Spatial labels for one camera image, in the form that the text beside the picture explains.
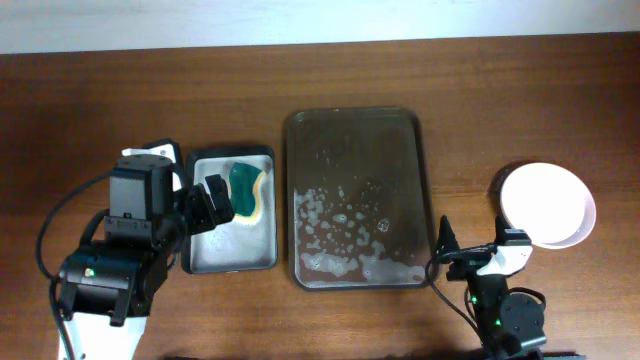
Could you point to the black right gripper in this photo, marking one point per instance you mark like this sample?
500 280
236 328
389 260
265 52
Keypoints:
468 263

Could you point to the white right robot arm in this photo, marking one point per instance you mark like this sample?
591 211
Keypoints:
508 321

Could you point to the small black soapy tray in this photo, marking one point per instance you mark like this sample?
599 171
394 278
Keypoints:
233 247

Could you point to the pinkish plate with red smear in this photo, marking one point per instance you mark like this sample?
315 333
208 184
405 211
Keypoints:
550 203

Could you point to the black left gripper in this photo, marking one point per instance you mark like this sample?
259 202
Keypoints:
205 217

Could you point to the green and yellow sponge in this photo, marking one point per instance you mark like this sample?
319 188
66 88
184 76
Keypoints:
245 183

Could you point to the dark brown plastic tray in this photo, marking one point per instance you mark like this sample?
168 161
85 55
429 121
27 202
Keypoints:
359 210

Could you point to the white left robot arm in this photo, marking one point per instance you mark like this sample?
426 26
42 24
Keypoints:
102 295

